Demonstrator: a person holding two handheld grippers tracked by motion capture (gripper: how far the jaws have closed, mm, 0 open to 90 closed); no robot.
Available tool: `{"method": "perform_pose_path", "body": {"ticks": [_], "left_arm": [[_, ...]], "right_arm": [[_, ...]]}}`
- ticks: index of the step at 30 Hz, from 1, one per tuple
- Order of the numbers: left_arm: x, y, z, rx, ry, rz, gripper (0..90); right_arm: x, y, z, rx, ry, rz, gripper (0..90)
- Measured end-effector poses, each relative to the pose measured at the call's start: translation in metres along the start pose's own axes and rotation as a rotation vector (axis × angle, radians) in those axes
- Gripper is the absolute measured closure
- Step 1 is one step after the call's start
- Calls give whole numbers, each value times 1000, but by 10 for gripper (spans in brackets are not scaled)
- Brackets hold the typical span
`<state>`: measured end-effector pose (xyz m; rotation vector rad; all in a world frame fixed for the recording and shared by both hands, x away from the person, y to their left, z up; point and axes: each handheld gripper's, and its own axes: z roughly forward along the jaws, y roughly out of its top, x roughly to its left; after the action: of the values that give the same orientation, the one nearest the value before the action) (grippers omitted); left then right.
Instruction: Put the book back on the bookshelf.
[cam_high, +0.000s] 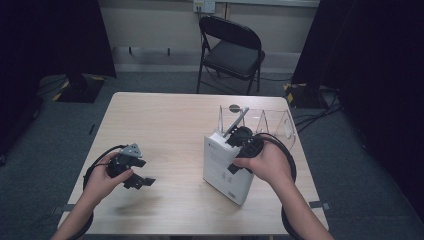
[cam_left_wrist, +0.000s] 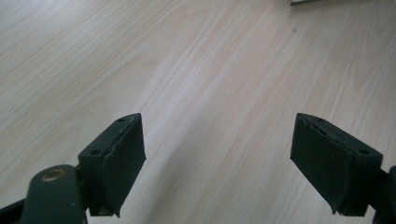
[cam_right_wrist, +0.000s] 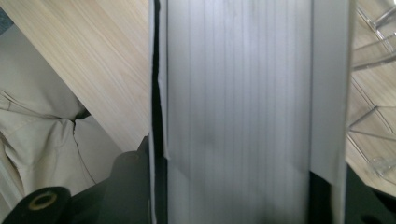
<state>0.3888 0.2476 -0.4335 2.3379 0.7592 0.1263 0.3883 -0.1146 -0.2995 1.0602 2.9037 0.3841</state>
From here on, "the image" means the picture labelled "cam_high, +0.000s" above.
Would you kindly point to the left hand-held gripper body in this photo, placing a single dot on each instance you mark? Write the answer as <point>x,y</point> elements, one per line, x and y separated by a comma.
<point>121,165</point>

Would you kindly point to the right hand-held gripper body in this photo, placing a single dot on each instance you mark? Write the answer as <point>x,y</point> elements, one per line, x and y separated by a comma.
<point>248,145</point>

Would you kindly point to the white box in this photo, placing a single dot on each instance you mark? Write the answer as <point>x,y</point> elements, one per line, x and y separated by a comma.
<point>221,170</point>

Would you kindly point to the clear acrylic rack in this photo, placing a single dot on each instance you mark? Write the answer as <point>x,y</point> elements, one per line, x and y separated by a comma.
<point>273,121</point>

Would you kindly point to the person's left hand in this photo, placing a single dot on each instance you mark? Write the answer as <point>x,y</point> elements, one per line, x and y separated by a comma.
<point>100,185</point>

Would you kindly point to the person's right hand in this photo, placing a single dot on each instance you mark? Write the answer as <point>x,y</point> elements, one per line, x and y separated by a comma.
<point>271,168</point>

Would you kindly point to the black round disc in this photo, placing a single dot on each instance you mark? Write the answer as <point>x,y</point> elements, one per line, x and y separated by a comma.
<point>234,108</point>

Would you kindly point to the small black floor marker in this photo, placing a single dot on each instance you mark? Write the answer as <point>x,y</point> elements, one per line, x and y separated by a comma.
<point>91,129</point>

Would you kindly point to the grey tape strip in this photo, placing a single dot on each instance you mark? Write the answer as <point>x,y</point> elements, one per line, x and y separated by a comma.
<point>318,204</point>
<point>68,208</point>

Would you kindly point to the black stand base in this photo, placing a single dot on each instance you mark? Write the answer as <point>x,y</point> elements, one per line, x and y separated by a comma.
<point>301,96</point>
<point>80,90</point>

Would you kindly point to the black folding chair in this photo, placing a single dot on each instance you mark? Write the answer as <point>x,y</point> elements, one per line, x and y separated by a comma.
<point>233,56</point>

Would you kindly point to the black curtain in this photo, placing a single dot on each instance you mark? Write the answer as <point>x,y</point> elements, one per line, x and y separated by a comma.
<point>50,40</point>
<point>376,66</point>

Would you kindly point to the white wall socket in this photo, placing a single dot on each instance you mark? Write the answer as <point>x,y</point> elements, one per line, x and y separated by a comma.
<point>204,6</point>

